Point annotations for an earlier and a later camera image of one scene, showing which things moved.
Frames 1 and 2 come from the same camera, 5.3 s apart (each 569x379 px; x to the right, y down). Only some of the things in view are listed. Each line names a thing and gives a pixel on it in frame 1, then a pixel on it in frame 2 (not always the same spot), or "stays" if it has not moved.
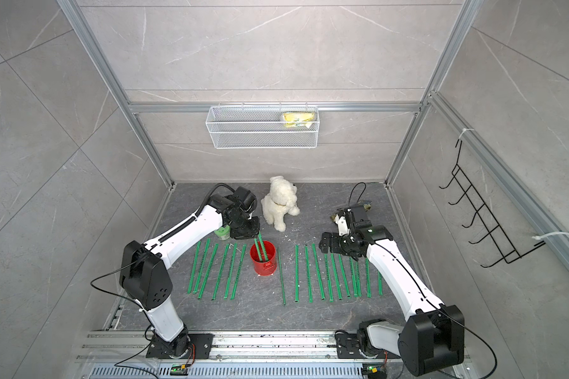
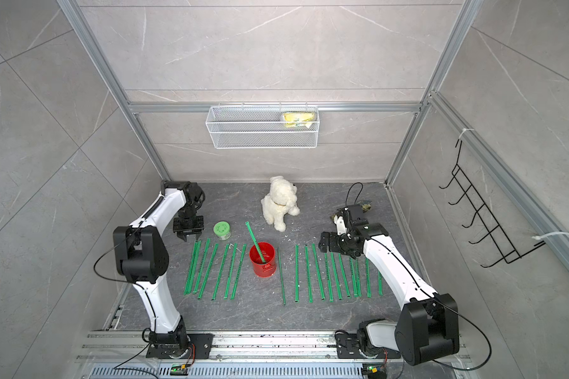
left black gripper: [256, 227] → [183, 233]
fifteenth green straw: [205, 278] stays
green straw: [296, 273] stays
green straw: [318, 273] stays
